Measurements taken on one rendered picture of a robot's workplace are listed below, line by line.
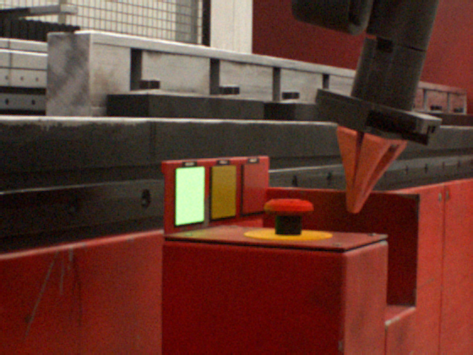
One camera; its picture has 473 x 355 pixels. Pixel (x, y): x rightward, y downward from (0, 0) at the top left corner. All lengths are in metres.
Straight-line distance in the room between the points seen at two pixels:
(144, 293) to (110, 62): 0.29
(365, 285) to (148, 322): 0.28
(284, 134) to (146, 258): 0.34
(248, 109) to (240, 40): 7.24
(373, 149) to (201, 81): 0.50
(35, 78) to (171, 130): 0.48
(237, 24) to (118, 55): 7.45
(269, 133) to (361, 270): 0.46
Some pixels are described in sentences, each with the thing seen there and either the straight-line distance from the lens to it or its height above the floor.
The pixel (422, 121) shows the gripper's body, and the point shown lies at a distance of 0.90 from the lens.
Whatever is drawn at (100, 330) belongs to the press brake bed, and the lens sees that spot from 0.97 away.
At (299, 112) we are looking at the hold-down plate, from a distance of 1.52.
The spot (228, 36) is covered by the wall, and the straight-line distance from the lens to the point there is 8.65.
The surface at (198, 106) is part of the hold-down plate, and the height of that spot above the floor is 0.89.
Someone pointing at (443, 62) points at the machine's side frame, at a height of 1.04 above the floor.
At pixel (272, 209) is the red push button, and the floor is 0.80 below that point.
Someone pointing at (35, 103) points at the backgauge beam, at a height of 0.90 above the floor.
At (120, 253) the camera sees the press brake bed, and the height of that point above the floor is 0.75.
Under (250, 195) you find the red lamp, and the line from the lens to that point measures 0.99.
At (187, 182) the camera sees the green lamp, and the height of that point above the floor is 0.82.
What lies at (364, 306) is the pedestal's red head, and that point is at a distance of 0.85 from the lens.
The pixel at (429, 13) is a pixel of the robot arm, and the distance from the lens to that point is 0.93.
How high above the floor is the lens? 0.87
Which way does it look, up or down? 3 degrees down
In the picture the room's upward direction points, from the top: 1 degrees clockwise
